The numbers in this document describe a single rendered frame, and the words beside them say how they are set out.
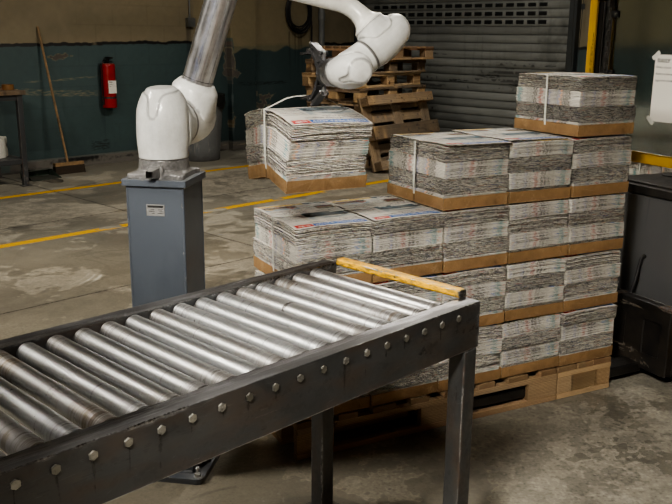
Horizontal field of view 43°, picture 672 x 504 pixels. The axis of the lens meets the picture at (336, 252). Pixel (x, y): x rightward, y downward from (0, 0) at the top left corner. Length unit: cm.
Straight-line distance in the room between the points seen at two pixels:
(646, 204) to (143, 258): 232
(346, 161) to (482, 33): 813
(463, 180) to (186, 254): 102
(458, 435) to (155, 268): 109
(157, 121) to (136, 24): 745
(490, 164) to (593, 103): 51
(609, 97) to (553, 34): 684
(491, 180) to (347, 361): 147
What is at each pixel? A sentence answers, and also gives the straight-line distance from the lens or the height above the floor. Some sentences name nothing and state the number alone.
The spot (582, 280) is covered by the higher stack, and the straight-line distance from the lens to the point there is 350.
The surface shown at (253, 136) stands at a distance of 291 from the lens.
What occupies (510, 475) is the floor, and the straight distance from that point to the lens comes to 301.
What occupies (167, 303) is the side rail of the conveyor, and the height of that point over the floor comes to 80.
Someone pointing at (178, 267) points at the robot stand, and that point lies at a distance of 269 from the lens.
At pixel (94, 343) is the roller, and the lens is 189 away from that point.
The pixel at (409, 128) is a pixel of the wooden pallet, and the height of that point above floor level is 43.
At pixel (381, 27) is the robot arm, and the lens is 257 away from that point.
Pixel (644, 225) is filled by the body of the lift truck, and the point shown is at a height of 61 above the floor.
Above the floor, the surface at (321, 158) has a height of 105.
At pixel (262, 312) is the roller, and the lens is 203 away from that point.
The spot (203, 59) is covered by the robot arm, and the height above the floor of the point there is 135.
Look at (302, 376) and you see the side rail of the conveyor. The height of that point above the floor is 78.
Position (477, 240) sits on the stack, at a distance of 313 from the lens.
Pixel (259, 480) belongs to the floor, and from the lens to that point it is 292.
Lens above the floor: 144
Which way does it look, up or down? 14 degrees down
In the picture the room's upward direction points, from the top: 1 degrees clockwise
